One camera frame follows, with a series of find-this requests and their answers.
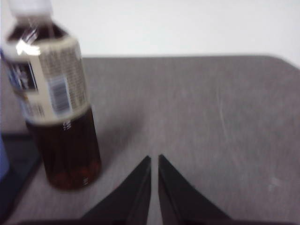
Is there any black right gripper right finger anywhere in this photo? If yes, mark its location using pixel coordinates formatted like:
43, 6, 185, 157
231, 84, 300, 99
157, 154, 234, 225

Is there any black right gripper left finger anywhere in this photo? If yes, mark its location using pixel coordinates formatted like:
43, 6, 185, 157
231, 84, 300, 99
81, 155, 152, 225

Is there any dark oolong tea bottle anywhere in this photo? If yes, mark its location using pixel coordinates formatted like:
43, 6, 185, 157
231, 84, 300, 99
0, 0, 103, 193

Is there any dark blue rectangular tray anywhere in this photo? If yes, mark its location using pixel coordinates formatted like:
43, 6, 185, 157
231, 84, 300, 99
0, 133, 41, 222

